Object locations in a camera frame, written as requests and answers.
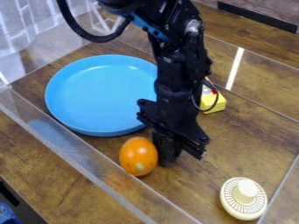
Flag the black cable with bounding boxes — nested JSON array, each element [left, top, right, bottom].
[[189, 78, 220, 113]]

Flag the black corrugated cable conduit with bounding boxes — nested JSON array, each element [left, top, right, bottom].
[[55, 0, 132, 44]]

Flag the blue object at corner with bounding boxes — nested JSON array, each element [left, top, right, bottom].
[[0, 203, 19, 224]]

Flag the clear acrylic enclosure wall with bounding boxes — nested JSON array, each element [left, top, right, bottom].
[[0, 8, 299, 224]]

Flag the cream round lid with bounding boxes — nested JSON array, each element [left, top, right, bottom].
[[218, 177, 266, 221]]

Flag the orange ball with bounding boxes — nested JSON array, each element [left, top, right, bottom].
[[118, 136, 157, 177]]

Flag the yellow butter box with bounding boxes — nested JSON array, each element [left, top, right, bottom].
[[200, 84, 226, 114]]

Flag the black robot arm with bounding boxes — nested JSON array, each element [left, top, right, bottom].
[[97, 0, 210, 165]]

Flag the blue round tray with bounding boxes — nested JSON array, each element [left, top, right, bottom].
[[43, 54, 156, 137]]

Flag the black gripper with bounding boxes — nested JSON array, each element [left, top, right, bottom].
[[136, 83, 209, 165]]

